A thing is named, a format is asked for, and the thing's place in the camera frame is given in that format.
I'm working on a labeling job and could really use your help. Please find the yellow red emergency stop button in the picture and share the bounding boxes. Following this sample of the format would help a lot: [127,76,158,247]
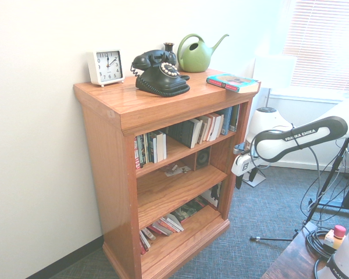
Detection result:
[324,225,347,251]

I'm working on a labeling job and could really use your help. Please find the loose paper cards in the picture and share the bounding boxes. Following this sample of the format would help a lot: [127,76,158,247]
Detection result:
[163,164,191,177]

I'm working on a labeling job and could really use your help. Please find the teal paperback book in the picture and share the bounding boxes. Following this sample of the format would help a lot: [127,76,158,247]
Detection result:
[206,73,260,94]

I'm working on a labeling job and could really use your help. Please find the white cover leaning book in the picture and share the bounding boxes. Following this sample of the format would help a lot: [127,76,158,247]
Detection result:
[162,213,185,233]

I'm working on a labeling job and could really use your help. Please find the red white spine book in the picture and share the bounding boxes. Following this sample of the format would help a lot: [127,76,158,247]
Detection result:
[134,135,141,170]

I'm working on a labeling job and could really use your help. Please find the green plastic watering can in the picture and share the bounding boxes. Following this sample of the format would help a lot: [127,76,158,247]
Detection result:
[177,33,230,73]

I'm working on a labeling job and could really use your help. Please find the pale blue paperback book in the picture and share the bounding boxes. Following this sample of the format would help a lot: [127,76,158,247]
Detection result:
[152,131,168,163]

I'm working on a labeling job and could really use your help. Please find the coiled black cable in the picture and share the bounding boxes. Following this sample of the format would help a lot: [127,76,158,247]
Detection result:
[304,226,340,260]

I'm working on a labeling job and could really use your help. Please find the blue spine book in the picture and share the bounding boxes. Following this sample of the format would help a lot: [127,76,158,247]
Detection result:
[215,106,233,136]

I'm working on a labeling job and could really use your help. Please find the brown cover paperback book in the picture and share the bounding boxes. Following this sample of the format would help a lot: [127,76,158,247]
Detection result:
[197,116,211,145]

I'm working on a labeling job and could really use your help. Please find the black vintage rotary telephone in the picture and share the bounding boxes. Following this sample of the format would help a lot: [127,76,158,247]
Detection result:
[130,49,191,98]

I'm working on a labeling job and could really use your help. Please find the flat dark magazine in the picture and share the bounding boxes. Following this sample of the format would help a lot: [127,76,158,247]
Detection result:
[170,196,209,223]

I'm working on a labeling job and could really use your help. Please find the red spine leaning book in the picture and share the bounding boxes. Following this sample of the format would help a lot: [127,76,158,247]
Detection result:
[139,228,152,255]

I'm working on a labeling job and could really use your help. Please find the small black vase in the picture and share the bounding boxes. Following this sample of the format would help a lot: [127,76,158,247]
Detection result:
[163,42,177,63]

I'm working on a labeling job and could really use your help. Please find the white window blinds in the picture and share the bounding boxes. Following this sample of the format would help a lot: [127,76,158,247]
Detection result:
[282,0,349,88]

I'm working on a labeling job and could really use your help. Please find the black tripod stand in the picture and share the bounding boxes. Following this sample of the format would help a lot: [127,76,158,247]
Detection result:
[249,228,306,242]
[308,136,349,210]

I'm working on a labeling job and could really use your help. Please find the thick black book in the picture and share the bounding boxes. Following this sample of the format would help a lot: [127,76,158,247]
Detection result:
[167,118,205,149]

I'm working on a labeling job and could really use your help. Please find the dark green book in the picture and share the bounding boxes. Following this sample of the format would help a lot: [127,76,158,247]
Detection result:
[229,103,241,132]

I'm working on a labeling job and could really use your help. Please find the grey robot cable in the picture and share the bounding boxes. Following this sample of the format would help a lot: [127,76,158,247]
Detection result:
[248,124,323,230]

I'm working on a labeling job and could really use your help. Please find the dark wooden table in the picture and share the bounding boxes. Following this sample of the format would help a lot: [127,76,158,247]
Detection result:
[260,229,349,279]

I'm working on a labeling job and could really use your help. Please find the wooden bookshelf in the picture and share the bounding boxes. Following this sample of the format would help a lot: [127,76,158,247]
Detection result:
[73,68,262,279]

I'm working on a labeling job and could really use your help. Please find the small wooden speaker box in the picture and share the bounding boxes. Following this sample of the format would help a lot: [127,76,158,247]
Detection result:
[195,146,212,171]

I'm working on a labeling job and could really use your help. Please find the white square alarm clock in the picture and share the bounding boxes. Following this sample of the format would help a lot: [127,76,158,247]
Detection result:
[90,49,126,88]

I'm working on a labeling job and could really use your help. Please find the red cover leaning book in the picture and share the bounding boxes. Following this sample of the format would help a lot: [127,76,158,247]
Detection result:
[147,217,175,237]

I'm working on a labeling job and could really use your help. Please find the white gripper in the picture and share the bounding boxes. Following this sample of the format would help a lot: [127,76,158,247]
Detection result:
[232,153,261,190]

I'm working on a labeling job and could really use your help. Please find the white book black figure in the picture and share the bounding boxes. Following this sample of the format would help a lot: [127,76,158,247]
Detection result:
[202,181,223,210]

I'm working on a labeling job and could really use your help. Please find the white paged paperback book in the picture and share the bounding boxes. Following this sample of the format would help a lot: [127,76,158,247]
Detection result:
[212,112,226,139]
[205,113,219,142]

